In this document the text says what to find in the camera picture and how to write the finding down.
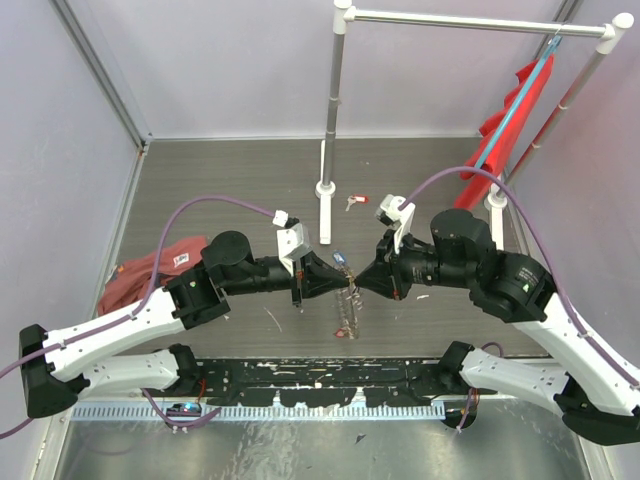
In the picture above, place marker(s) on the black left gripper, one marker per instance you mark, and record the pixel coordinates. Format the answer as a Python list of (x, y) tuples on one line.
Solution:
[(321, 277)]

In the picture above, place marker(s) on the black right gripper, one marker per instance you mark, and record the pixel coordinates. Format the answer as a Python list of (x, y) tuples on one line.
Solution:
[(385, 274)]

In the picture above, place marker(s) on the metal disc with keyrings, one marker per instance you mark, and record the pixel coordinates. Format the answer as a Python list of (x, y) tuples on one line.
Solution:
[(349, 304)]

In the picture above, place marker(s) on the key with red tag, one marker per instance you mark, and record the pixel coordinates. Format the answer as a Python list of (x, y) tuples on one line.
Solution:
[(356, 199), (340, 332)]

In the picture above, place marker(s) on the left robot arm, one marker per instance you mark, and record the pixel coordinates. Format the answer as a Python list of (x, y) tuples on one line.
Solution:
[(60, 367)]

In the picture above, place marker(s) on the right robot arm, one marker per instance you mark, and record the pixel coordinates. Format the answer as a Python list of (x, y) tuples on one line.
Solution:
[(593, 390)]

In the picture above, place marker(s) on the red cloth on hanger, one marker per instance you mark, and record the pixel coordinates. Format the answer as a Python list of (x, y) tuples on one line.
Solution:
[(477, 185)]

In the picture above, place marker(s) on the white clothes rack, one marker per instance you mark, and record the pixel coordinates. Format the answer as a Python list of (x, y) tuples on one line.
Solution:
[(344, 12)]

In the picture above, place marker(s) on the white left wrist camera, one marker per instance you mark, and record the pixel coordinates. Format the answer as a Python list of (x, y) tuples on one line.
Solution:
[(292, 239)]

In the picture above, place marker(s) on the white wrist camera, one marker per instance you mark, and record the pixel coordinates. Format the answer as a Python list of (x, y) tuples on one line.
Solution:
[(292, 239), (397, 213)]

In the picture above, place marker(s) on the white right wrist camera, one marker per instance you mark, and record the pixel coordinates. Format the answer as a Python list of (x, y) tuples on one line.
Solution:
[(397, 213)]

